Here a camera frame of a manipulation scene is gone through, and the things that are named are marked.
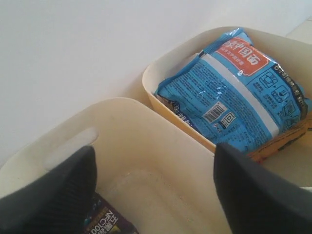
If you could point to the purple juice carton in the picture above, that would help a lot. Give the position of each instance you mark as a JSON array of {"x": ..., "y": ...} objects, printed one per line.
[{"x": 102, "y": 218}]

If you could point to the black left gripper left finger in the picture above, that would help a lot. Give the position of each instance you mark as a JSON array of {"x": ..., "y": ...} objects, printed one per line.
[{"x": 57, "y": 202}]

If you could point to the cream bin with circle mark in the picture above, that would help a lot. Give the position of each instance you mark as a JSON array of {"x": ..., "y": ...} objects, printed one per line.
[{"x": 293, "y": 55}]

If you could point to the orange instant noodle bag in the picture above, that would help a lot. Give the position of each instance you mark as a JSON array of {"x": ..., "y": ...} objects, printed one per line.
[{"x": 282, "y": 141}]

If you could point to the cream bin with square mark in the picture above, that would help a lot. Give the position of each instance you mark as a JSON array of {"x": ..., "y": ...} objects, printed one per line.
[{"x": 154, "y": 174}]

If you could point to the blue instant noodle bag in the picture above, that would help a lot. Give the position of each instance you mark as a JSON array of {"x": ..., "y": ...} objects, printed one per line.
[{"x": 232, "y": 92}]

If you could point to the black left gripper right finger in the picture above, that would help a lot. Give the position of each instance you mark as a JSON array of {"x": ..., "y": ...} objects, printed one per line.
[{"x": 257, "y": 201}]

